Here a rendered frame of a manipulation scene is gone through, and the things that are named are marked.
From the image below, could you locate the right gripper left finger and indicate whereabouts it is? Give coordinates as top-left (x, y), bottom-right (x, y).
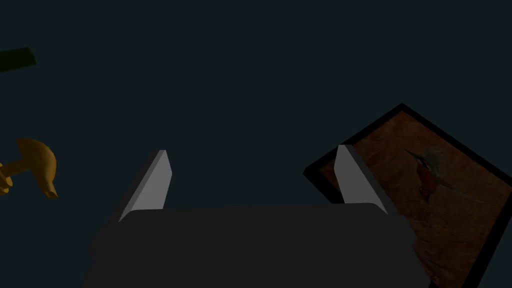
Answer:
top-left (118, 149), bottom-right (173, 223)

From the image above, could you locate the black framed bird picture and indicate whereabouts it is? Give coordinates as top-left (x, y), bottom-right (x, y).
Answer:
top-left (302, 102), bottom-right (512, 288)

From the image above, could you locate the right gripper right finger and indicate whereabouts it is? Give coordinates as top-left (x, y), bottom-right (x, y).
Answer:
top-left (333, 144), bottom-right (401, 217)

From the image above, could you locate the golden curved door handle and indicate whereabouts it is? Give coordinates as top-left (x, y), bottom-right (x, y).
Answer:
top-left (0, 137), bottom-right (59, 200)

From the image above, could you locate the dark green flat block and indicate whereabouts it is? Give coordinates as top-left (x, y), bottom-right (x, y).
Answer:
top-left (0, 46), bottom-right (39, 74)

